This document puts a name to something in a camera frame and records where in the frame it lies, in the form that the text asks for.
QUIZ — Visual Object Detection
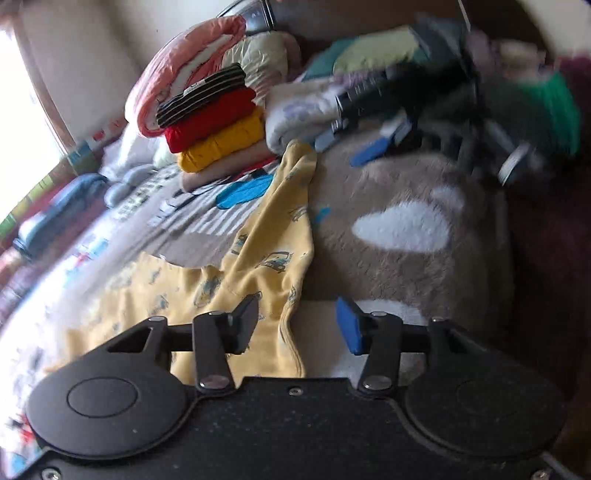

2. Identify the colourful alphabet play mat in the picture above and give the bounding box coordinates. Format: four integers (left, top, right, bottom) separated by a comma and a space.
0, 117, 125, 241

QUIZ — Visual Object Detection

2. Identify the dark wooden headboard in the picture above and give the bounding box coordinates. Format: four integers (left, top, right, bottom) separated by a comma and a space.
222, 0, 278, 33

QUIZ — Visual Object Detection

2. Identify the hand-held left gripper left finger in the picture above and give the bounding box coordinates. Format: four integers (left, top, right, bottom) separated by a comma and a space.
105, 295, 262, 395

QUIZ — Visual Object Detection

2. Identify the blue folded blanket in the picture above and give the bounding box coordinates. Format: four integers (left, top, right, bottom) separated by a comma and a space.
14, 173, 109, 259

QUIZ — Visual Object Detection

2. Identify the person's right hand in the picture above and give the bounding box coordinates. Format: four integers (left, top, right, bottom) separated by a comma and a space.
475, 69, 583, 158

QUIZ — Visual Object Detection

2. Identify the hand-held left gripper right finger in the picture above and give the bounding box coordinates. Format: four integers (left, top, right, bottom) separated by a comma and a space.
336, 296, 488, 397

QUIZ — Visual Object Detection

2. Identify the pink quilt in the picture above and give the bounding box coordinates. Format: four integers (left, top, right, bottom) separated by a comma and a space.
124, 14, 247, 137

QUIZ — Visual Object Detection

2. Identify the beige folded garment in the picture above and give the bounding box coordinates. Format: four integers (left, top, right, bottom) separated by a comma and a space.
181, 148, 278, 193

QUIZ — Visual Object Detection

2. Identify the red folded garment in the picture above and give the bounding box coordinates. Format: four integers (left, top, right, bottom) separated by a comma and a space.
165, 88, 259, 153

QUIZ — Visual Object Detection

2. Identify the mustard folded garment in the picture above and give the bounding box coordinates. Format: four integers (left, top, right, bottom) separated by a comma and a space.
177, 113, 266, 174

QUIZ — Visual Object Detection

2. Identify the cartoon printed blanket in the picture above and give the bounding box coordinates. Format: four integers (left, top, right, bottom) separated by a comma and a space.
0, 134, 513, 462

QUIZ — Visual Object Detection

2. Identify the black striped folded garment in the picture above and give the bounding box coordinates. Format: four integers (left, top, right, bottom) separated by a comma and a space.
156, 64, 247, 130

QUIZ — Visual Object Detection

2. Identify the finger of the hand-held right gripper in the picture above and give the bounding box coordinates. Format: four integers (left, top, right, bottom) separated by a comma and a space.
349, 134, 402, 168
314, 117, 354, 153

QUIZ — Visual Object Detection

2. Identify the white sheet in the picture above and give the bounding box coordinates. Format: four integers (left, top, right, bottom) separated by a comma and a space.
99, 124, 171, 178

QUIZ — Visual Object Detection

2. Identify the light blue plush toy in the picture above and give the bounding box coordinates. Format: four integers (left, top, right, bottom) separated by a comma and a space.
104, 165, 155, 206

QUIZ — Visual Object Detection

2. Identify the white floral folded cloth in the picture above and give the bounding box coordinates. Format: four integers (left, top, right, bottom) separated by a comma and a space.
265, 76, 370, 155

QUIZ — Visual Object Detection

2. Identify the yellow printed garment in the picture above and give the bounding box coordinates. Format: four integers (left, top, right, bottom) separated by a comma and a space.
60, 138, 319, 384

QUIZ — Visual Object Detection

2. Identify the person's maroon clothing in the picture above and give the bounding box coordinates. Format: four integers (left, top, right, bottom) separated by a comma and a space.
503, 51, 591, 416

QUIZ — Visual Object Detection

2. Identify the window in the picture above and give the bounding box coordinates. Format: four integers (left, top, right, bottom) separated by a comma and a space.
0, 28, 65, 222

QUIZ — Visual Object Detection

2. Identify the cream quilt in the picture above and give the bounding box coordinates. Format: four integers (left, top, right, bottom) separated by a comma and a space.
222, 32, 301, 102

